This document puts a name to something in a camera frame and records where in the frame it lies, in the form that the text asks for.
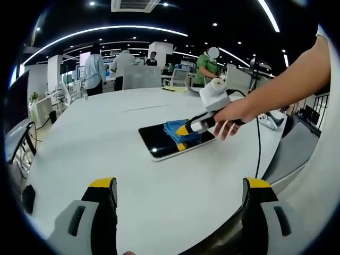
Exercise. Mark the ceiling air vent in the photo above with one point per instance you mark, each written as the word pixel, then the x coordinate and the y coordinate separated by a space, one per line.
pixel 135 5

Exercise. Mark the person's white shirt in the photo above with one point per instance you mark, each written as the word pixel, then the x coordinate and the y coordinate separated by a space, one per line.
pixel 326 159

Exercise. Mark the white mesh office chair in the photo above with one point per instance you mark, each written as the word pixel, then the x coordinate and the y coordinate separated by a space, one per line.
pixel 178 77

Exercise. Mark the black monitor screen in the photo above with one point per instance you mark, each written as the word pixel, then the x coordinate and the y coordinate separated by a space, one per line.
pixel 17 111

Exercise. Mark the black tripod stand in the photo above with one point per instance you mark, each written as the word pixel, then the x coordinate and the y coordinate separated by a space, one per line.
pixel 255 71

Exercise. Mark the grey partition panel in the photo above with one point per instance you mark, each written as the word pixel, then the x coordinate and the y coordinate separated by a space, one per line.
pixel 142 78
pixel 237 78

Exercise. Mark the person's right hand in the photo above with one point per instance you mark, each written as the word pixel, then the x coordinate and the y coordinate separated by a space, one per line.
pixel 239 111

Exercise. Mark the black tablet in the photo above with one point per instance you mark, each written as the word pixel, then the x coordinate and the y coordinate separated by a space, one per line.
pixel 159 138

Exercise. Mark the blue cleaning cloth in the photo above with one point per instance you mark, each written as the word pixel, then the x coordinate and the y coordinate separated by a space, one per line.
pixel 172 130

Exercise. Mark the grey bench seat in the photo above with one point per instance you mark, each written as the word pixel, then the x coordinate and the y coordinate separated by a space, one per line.
pixel 295 151

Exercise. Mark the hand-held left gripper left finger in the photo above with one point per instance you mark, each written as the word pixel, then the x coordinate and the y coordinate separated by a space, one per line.
pixel 79 233

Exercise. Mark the small black object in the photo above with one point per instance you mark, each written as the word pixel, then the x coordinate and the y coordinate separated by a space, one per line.
pixel 28 199

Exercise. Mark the white and black device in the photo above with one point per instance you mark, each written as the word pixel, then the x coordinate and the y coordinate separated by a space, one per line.
pixel 267 120

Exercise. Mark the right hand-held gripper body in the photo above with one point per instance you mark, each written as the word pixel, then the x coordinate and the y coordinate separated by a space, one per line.
pixel 215 95

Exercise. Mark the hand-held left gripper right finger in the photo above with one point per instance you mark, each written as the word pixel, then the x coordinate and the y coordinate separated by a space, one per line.
pixel 265 233

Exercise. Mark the green potted plant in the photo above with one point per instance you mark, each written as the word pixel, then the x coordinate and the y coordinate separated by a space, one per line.
pixel 34 97

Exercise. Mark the small clear bottle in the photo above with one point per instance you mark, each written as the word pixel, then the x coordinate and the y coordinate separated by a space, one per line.
pixel 85 97

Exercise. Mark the curved ceiling light strip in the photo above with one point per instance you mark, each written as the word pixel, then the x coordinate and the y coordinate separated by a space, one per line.
pixel 106 28

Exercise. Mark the grey curved object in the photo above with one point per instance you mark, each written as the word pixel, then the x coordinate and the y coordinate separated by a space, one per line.
pixel 193 91

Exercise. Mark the person's left hand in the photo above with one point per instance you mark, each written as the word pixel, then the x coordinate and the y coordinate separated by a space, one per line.
pixel 128 253

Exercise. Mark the yellow paper sheet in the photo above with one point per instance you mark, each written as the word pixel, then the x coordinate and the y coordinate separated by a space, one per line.
pixel 174 89

